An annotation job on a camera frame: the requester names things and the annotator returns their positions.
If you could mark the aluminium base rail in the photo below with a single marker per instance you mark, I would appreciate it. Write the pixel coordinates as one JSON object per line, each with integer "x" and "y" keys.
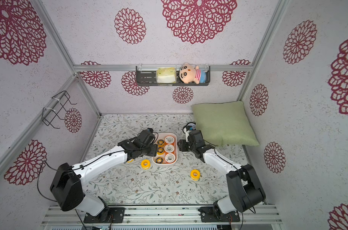
{"x": 191, "y": 215}

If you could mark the black round alarm clock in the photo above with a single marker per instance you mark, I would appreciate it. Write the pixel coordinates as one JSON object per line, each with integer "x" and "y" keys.
{"x": 191, "y": 126}

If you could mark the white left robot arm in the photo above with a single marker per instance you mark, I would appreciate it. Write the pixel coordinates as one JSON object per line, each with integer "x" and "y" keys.
{"x": 69, "y": 180}

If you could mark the cartoon boy plush doll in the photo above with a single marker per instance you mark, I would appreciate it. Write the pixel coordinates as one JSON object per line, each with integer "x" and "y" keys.
{"x": 189, "y": 74}

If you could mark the black yellow small tape roll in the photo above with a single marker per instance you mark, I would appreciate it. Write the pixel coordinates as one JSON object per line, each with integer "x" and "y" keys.
{"x": 161, "y": 143}

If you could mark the black wire wall rack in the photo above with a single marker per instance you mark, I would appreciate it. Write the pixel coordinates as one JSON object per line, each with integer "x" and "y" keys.
{"x": 49, "y": 114}

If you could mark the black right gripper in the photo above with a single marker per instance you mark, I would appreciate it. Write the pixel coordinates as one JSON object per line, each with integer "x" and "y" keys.
{"x": 184, "y": 145}

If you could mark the black wall shelf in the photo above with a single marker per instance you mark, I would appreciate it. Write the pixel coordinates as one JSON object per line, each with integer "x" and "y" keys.
{"x": 147, "y": 76}

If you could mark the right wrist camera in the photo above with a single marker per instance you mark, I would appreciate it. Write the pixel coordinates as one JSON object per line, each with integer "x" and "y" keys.
{"x": 187, "y": 131}

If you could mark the yellow-green sponge pack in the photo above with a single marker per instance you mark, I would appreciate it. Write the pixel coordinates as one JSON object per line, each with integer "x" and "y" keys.
{"x": 166, "y": 75}

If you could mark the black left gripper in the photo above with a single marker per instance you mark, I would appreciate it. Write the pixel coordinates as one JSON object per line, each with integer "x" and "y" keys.
{"x": 154, "y": 149}

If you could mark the orange white tape roll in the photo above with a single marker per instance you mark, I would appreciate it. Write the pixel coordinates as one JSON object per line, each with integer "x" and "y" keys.
{"x": 169, "y": 148}
{"x": 169, "y": 139}
{"x": 170, "y": 158}

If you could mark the green square pillow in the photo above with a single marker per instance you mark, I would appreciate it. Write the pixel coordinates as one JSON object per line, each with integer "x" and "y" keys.
{"x": 224, "y": 123}

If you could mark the white plastic storage box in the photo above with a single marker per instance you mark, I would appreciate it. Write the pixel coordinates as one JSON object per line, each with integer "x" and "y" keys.
{"x": 161, "y": 136}

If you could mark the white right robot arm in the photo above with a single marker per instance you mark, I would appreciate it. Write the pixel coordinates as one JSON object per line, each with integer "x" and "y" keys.
{"x": 244, "y": 187}

